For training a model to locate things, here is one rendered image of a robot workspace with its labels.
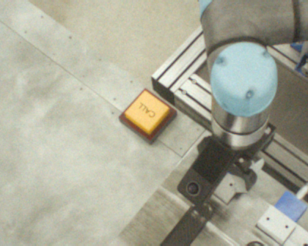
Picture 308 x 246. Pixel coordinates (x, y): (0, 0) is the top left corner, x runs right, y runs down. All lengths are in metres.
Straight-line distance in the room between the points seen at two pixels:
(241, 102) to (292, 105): 1.17
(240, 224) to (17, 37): 0.61
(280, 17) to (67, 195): 0.56
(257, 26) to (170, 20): 1.48
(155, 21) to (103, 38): 0.19
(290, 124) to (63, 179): 0.86
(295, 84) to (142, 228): 0.98
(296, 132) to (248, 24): 1.09
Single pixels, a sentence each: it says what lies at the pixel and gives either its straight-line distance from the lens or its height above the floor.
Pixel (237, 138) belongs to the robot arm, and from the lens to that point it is 0.83.
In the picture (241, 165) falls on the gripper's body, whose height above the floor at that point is 1.05.
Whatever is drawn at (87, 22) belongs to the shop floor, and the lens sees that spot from 2.30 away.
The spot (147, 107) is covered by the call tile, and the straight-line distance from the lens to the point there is 1.19.
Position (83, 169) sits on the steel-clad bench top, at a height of 0.80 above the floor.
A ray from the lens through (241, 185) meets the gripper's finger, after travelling 1.00.
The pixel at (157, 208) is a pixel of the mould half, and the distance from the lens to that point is 1.07.
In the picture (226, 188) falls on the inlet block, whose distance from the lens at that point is 1.04.
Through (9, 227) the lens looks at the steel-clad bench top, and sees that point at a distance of 1.20.
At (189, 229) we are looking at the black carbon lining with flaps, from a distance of 1.06.
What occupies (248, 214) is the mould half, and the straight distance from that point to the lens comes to 1.06.
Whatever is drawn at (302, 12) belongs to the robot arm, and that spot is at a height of 1.24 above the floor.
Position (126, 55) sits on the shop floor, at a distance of 2.21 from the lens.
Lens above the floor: 1.91
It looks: 66 degrees down
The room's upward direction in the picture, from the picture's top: 9 degrees counter-clockwise
